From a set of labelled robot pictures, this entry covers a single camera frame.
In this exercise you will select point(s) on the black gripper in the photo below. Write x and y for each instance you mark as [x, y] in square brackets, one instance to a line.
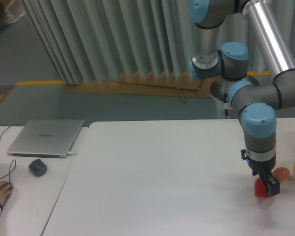
[262, 163]

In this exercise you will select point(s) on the red bell pepper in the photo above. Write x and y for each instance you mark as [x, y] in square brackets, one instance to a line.
[259, 189]

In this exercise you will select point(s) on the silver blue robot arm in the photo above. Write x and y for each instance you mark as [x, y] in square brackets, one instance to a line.
[254, 105]

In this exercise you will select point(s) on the brown egg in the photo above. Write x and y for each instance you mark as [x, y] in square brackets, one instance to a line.
[281, 174]

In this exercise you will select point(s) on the flat brown cardboard sheet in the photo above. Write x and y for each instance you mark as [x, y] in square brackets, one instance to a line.
[183, 87]

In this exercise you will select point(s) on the silver closed laptop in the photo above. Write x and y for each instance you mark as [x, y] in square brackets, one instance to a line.
[46, 138]

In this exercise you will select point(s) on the pale green pleated curtain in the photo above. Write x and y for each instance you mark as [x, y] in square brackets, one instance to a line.
[106, 39]

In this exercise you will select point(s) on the black earbud case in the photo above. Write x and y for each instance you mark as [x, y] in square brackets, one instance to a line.
[38, 168]

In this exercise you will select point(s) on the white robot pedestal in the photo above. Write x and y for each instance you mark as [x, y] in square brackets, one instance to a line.
[219, 92]

